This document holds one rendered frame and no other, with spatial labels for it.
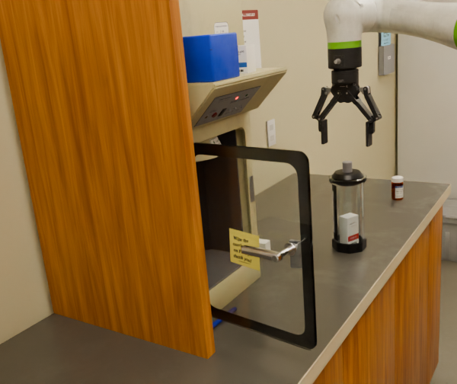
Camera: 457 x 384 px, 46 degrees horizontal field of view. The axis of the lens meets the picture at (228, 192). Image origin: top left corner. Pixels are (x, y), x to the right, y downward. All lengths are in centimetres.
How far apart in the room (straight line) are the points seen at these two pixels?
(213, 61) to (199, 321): 53
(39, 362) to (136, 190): 45
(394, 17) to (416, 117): 265
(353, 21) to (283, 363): 88
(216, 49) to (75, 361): 73
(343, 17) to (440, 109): 266
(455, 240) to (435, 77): 113
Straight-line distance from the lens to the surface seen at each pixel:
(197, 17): 124
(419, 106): 415
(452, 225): 386
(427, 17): 148
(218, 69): 110
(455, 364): 292
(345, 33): 153
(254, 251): 103
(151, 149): 109
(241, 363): 119
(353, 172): 162
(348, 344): 146
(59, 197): 133
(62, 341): 138
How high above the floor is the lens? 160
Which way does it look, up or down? 16 degrees down
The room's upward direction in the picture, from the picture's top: 5 degrees counter-clockwise
